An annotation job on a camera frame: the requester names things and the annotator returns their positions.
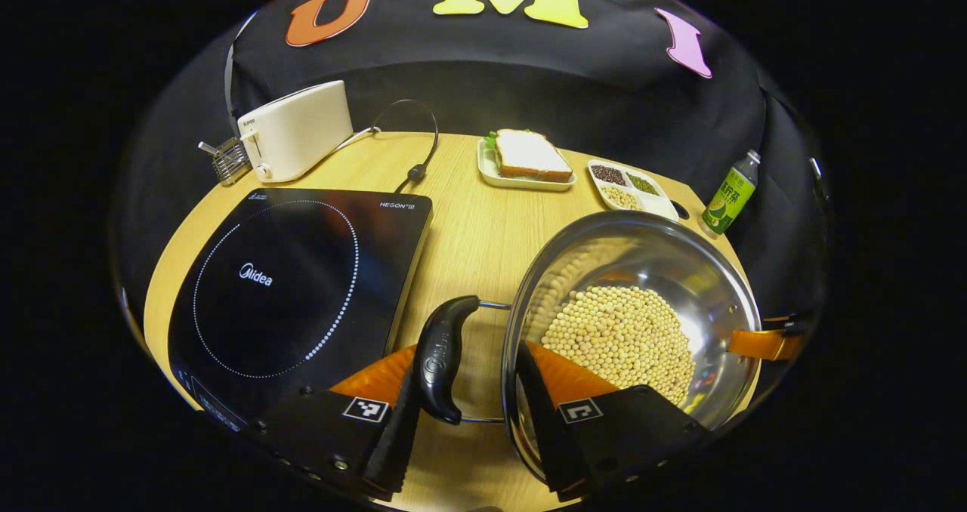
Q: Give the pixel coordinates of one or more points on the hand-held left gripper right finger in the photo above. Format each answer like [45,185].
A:
[540,421]

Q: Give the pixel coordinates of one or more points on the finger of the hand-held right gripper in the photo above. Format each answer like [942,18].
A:
[759,344]

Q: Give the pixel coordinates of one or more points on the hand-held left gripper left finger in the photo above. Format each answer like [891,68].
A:
[393,455]

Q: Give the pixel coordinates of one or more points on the stainless steel pot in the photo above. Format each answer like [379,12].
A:
[680,270]

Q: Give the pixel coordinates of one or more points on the black induction cooktop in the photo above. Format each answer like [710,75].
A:
[287,293]

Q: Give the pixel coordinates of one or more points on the pile of yellow soybeans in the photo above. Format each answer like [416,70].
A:
[619,338]

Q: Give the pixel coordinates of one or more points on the green drink bottle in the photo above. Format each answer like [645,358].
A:
[729,198]

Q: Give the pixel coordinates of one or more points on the white divided tray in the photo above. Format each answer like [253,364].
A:
[627,187]

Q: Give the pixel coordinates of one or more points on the white sandwich plate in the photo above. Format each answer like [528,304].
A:
[521,183]

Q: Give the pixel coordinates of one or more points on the sandwich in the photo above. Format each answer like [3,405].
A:
[529,153]

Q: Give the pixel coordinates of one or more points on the white toaster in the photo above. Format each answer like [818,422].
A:
[298,131]

